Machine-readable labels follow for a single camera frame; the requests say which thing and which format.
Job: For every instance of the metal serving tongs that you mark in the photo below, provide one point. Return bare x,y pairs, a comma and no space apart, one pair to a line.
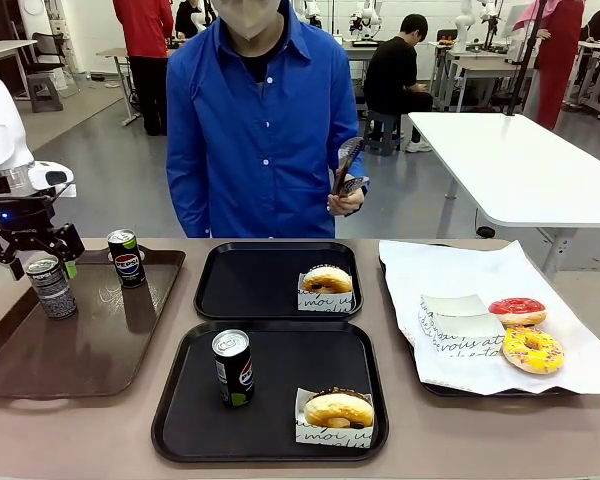
351,149

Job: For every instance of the chocolate topped donut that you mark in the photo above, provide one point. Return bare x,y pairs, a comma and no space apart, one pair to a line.
337,411

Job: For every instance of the seated person in black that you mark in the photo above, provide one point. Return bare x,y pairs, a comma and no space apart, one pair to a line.
397,75

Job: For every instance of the large white table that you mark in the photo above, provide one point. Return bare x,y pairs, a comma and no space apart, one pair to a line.
520,165

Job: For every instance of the pink glazed donut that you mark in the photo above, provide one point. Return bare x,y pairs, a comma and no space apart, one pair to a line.
517,311

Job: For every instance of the small black plastic tray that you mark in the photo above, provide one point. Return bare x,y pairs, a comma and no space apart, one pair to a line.
252,282

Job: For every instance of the large black plastic tray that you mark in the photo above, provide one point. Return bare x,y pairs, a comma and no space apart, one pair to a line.
270,430

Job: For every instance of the grey step stool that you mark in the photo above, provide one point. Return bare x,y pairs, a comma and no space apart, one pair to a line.
45,92

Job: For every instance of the black green Pepsi can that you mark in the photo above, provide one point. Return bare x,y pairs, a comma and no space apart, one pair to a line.
127,260
232,370

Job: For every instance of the grey background table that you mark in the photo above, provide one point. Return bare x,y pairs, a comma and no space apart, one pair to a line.
120,52

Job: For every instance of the white printed paper donut box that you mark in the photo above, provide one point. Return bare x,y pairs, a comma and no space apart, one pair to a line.
330,437
472,330
452,304
325,302

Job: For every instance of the black tray under paper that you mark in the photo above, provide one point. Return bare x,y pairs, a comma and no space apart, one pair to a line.
455,390

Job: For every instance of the standing person in red top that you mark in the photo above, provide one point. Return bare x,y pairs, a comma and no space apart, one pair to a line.
145,65

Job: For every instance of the black office chair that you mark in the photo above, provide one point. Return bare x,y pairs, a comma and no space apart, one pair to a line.
47,52

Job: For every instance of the yellow sprinkled donut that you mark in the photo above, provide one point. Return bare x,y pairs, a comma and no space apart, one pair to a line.
545,357

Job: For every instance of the black white patterned Pepsi can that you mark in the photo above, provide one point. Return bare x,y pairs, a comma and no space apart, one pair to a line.
52,292

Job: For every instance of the plain glazed donut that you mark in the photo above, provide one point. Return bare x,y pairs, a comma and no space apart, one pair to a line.
327,279

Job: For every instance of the background work table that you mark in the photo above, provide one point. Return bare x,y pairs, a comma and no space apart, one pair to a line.
480,65

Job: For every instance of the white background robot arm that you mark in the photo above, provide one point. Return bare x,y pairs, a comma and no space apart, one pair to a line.
466,22
366,15

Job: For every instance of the person in blue shirt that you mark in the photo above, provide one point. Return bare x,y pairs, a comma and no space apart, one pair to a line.
250,125

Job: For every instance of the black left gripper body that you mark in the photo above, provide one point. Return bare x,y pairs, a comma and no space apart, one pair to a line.
20,225

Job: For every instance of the brown plastic tray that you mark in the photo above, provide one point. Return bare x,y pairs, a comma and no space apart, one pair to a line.
80,350

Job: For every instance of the black stand pole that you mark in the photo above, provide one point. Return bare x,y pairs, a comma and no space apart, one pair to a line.
526,55

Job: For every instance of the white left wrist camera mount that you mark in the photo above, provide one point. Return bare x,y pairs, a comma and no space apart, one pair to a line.
50,175

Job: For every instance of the person's left hand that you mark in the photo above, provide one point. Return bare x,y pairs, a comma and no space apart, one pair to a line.
347,204

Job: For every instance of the person's right forearm blue sleeve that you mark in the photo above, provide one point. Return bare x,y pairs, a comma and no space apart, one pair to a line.
185,200

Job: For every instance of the person in red dress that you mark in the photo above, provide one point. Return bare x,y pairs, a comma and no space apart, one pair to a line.
555,65

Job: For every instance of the background person in dark clothes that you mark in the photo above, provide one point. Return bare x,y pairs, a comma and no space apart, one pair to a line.
186,20

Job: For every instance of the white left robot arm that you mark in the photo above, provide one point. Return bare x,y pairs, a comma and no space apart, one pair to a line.
0,125

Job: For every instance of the white printed paper sheet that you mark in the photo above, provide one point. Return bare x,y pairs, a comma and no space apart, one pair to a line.
455,270

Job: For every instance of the white background desk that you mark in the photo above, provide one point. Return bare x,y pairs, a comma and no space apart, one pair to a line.
5,47

